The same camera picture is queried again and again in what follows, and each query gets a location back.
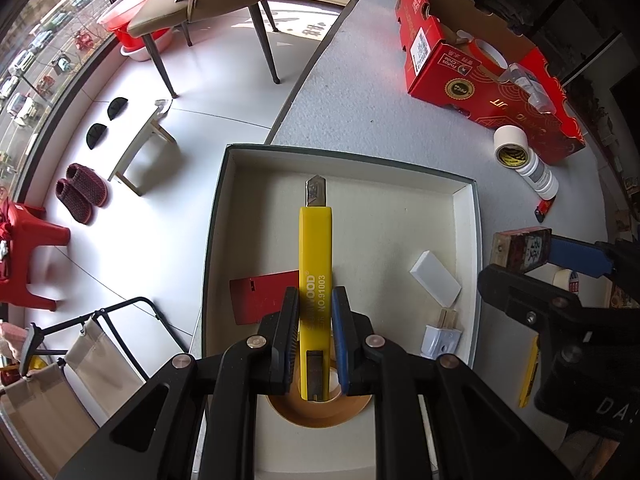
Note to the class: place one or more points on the red plastic stool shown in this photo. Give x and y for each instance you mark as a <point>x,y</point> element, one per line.
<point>25,225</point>

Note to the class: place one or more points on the red cardboard box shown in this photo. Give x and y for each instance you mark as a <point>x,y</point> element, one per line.
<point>435,65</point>

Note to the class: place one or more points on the canvas folding rack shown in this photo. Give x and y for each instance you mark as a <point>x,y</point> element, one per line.
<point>40,400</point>

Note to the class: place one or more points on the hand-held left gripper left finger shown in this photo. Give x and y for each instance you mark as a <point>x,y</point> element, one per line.
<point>287,340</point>

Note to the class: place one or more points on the red lighter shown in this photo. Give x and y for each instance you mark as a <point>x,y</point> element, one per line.
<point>545,207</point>

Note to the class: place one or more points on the white rectangular block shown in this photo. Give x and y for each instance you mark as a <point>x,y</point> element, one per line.
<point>435,277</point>

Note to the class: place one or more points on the yellow utility knife with barcode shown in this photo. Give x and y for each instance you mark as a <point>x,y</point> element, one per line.
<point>529,380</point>

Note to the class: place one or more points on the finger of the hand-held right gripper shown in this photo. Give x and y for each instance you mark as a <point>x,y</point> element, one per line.
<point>575,255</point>
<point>515,295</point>

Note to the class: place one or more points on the grey rectangular tray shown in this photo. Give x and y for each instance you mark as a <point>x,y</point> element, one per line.
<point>390,220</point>

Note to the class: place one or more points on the red plastic basin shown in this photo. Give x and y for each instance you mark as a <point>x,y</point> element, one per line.
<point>125,15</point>

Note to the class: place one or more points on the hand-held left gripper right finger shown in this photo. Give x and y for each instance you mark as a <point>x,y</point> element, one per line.
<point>342,340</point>

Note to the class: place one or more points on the white plug adapter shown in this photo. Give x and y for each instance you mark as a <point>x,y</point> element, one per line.
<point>440,342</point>

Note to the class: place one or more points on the row of parked cars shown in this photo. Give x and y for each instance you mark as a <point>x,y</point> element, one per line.
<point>22,60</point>

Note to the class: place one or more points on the black slipper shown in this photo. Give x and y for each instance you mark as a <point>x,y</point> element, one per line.
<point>117,107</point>
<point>96,136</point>

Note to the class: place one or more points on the white bottle with grey label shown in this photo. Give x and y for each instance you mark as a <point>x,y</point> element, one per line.
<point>540,177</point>

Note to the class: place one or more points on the wide masking tape roll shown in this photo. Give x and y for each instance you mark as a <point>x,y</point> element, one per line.
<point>565,280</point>

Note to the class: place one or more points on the dark red slipper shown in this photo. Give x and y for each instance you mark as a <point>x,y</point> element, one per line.
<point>74,202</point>
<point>87,185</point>

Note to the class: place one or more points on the clear plastic packet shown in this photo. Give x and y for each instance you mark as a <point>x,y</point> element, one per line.
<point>527,85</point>

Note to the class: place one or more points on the dark red printed box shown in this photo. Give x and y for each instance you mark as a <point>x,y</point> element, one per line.
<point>520,250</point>

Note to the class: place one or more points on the brown tape roll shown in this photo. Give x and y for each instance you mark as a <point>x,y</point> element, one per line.
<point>320,412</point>

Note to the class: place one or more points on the white felt mat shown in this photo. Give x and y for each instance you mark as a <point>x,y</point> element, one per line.
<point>360,85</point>

